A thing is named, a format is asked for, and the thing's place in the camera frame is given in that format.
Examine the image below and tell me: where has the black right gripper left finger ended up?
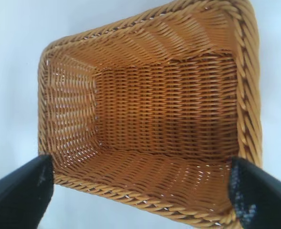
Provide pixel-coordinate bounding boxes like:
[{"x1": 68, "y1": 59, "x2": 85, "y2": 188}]
[{"x1": 0, "y1": 154, "x2": 55, "y2": 229}]

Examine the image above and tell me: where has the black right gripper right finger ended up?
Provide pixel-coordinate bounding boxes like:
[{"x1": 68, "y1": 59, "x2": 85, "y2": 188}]
[{"x1": 228, "y1": 156, "x2": 281, "y2": 229}]

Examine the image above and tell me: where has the woven wicker basket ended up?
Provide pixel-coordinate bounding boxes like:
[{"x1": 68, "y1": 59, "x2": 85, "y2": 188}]
[{"x1": 37, "y1": 0, "x2": 263, "y2": 227}]

